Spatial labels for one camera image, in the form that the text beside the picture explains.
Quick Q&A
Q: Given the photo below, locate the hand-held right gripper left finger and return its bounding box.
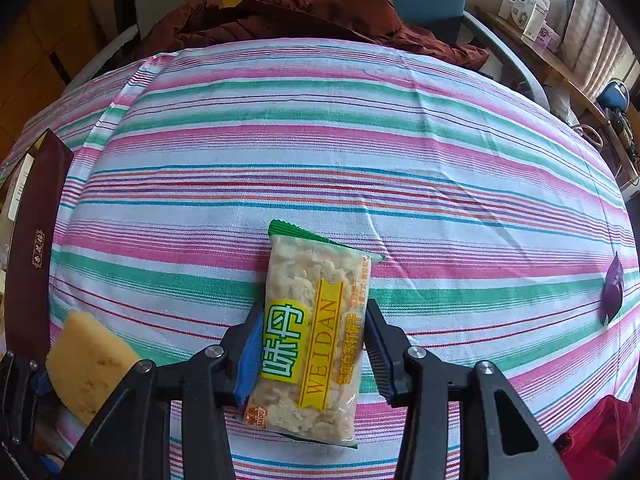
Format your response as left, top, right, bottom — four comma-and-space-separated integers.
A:
62, 305, 266, 480

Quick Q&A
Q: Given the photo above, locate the plain white box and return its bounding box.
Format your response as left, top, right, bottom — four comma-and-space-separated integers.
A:
522, 2, 551, 41

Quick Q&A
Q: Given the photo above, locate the white box blue print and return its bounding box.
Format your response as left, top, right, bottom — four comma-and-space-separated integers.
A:
510, 0, 540, 26

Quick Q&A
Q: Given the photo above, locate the person's red clothing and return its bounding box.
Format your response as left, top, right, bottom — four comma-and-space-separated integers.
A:
557, 395, 640, 480

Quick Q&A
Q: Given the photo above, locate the pink curtain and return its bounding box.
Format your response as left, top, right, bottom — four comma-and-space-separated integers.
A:
565, 0, 631, 101

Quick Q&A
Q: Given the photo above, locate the yellow sponge block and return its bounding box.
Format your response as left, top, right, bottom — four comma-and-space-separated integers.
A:
46, 310, 142, 426

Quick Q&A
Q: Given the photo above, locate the wooden desk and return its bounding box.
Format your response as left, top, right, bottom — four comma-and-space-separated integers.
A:
475, 7, 640, 181

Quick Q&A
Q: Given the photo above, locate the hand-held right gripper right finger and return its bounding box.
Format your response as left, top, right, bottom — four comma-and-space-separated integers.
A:
365, 299, 571, 480

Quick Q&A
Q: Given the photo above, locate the blue round object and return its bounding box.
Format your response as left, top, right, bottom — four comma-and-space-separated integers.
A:
597, 80, 630, 111

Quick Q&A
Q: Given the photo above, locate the pink patterned box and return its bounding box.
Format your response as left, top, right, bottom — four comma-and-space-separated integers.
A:
537, 25, 562, 52

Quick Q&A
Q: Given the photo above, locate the purple packet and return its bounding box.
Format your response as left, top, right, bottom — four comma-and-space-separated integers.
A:
600, 252, 625, 326

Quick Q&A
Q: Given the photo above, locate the wooden wardrobe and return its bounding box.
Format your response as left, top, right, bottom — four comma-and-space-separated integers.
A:
0, 0, 116, 161

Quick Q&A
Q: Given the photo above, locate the striped blanket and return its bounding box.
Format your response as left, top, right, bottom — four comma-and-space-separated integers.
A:
0, 37, 640, 480

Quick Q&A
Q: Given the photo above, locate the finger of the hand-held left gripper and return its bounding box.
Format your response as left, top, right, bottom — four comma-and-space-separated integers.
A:
0, 350, 51, 441

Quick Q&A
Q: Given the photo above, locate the square metal tin box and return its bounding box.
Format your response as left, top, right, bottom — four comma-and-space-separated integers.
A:
0, 129, 76, 351

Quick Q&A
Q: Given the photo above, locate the green-edged snack packet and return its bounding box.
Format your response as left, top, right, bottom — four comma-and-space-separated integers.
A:
244, 219, 386, 450

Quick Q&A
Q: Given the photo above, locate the dark red garment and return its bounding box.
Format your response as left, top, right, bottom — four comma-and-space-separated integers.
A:
107, 0, 491, 73

